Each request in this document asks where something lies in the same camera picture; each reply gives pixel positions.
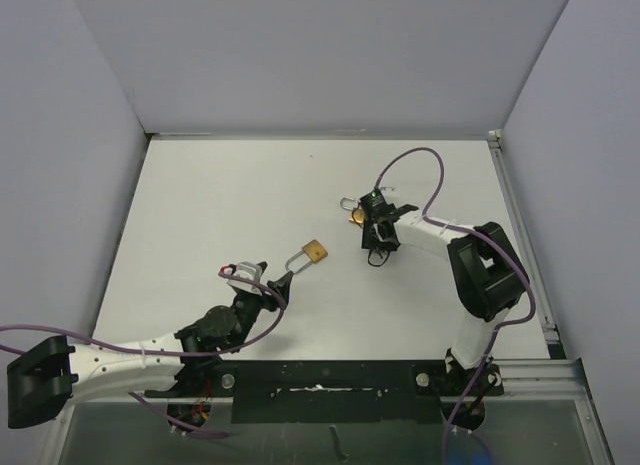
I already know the long shackle brass padlock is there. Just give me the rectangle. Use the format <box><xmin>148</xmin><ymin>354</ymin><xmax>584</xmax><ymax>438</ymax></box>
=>
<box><xmin>284</xmin><ymin>239</ymin><xmax>328</xmax><ymax>275</ymax></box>

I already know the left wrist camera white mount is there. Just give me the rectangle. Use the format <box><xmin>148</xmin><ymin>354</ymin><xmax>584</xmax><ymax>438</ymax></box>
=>
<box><xmin>219</xmin><ymin>261</ymin><xmax>267</xmax><ymax>295</ymax></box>

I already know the small brass padlock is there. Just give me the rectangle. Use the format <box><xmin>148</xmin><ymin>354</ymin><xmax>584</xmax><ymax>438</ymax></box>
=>
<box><xmin>340</xmin><ymin>197</ymin><xmax>366</xmax><ymax>227</ymax></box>

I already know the aluminium frame rail right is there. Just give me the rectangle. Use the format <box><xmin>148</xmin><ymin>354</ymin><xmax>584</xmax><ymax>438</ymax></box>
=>
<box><xmin>487</xmin><ymin>129</ymin><xmax>614</xmax><ymax>464</ymax></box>

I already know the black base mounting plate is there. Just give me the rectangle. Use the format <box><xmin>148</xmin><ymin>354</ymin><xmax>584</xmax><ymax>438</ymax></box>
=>
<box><xmin>145</xmin><ymin>360</ymin><xmax>504</xmax><ymax>424</ymax></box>

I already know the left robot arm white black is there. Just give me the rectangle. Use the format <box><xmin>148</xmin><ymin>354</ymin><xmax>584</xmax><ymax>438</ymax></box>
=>
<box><xmin>7</xmin><ymin>265</ymin><xmax>294</xmax><ymax>429</ymax></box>

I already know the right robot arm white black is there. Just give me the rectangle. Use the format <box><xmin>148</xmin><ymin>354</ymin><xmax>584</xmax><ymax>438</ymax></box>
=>
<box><xmin>359</xmin><ymin>188</ymin><xmax>528</xmax><ymax>394</ymax></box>

